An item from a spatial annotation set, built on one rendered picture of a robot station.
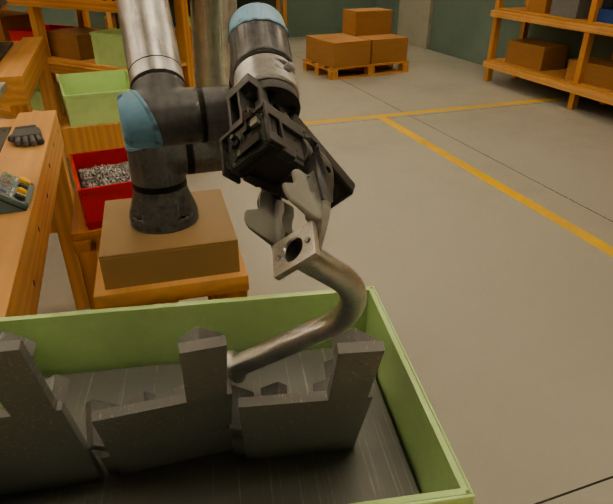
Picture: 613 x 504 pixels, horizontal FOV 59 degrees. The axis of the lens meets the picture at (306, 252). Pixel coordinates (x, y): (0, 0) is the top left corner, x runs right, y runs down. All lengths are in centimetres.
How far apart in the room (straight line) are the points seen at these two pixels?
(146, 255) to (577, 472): 152
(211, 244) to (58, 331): 36
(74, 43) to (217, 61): 362
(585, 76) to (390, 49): 253
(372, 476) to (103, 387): 45
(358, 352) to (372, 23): 751
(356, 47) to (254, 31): 670
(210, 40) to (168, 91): 34
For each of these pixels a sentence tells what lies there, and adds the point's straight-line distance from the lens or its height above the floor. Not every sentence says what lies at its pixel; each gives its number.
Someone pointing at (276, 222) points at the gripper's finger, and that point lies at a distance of 57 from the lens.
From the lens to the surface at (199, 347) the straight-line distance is 53.
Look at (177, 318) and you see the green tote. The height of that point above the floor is 94.
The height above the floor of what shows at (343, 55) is 29.
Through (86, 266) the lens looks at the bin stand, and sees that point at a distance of 163.
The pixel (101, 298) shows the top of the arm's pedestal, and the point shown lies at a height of 84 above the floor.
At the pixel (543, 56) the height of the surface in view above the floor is 42.
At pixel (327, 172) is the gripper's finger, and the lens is 56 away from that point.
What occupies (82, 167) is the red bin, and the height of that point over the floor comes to 88.
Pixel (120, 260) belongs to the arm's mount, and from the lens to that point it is 116.
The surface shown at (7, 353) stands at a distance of 56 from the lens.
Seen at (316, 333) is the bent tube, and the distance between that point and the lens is 65.
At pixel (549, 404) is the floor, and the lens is 226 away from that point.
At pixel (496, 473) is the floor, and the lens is 197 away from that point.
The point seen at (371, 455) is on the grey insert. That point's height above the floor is 85.
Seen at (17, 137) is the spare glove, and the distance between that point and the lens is 206.
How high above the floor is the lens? 147
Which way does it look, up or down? 29 degrees down
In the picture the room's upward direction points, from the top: straight up
